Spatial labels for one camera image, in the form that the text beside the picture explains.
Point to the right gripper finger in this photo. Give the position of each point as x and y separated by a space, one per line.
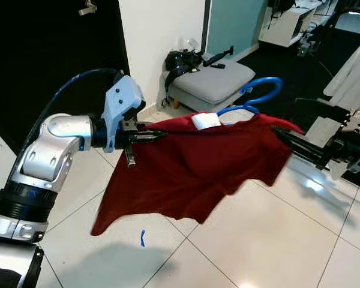
306 153
300 139

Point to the dark red shirt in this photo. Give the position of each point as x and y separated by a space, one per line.
198 168

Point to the blue plastic clothes hanger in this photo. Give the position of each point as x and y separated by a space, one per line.
270 81

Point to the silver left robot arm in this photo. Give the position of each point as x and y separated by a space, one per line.
54 144

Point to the grey cushioned ottoman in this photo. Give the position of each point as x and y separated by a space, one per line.
216 84

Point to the clear plastic bag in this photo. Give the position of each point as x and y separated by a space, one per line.
190 45

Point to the white cabinet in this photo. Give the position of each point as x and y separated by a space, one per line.
282 30

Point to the black door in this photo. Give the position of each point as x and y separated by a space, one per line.
48 48

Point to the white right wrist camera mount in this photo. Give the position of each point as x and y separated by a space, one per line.
324 129

